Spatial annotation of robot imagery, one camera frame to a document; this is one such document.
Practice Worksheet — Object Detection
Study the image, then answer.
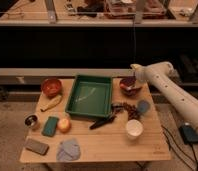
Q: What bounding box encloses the grey eraser block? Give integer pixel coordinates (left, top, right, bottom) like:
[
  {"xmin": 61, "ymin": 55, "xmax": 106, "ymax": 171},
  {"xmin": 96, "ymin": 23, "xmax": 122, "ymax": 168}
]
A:
[{"xmin": 25, "ymin": 138, "xmax": 49, "ymax": 155}]

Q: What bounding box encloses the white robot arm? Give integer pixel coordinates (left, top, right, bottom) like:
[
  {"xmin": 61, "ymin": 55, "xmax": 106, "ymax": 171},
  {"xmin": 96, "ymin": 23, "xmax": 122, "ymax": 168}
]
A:
[{"xmin": 131, "ymin": 61, "xmax": 198, "ymax": 133}]

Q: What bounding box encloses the dark red bowl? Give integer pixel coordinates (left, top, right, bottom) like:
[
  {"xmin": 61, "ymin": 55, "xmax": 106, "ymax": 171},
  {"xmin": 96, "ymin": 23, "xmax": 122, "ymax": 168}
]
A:
[{"xmin": 119, "ymin": 77, "xmax": 142, "ymax": 96}]

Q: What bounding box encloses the green plastic tray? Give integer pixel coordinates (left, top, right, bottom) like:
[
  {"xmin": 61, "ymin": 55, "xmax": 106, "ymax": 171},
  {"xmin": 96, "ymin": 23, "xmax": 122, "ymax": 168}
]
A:
[{"xmin": 65, "ymin": 75, "xmax": 113, "ymax": 118}]

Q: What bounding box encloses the black marker tool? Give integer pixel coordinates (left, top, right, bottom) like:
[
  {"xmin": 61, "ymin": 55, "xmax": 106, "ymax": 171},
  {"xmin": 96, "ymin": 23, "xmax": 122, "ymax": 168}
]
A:
[{"xmin": 89, "ymin": 116, "xmax": 116, "ymax": 130}]

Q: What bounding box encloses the yellow banana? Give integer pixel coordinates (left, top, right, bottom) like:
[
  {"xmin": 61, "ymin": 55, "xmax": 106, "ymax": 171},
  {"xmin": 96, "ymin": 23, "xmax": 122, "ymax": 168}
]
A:
[{"xmin": 40, "ymin": 95, "xmax": 62, "ymax": 112}]

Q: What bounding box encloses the blue grey cup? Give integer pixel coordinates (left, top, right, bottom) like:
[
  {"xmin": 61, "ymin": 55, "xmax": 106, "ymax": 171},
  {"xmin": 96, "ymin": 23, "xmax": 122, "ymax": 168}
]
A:
[{"xmin": 137, "ymin": 100, "xmax": 150, "ymax": 115}]

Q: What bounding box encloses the red yellow apple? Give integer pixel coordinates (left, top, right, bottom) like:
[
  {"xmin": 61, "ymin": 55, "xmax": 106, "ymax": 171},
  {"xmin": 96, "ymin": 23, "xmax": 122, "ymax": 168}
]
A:
[{"xmin": 57, "ymin": 118, "xmax": 71, "ymax": 133}]

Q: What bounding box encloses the white paper cup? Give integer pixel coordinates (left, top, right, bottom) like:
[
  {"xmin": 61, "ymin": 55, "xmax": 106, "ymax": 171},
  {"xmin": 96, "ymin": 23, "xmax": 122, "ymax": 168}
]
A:
[{"xmin": 126, "ymin": 119, "xmax": 143, "ymax": 140}]

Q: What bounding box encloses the green sponge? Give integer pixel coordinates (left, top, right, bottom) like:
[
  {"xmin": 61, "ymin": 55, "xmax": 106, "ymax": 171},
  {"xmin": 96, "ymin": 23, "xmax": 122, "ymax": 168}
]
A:
[{"xmin": 42, "ymin": 116, "xmax": 59, "ymax": 137}]

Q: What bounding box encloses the blue grey cloth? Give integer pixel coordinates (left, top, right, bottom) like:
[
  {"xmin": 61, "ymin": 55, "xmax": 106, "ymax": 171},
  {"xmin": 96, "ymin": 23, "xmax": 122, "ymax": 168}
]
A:
[{"xmin": 56, "ymin": 138, "xmax": 81, "ymax": 162}]

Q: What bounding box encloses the small metal cup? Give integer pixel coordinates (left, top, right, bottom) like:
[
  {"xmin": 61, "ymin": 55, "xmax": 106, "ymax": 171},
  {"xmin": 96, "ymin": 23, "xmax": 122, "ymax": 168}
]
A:
[{"xmin": 25, "ymin": 115, "xmax": 40, "ymax": 130}]

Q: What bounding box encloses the black foot pedal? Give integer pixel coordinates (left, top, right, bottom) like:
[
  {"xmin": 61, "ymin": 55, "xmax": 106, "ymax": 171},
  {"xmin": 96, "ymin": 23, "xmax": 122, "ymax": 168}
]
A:
[{"xmin": 179, "ymin": 124, "xmax": 198, "ymax": 144}]

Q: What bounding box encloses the black floor cable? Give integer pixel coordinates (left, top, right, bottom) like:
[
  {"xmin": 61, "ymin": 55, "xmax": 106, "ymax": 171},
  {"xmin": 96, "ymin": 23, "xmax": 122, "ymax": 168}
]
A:
[{"xmin": 161, "ymin": 125, "xmax": 198, "ymax": 171}]

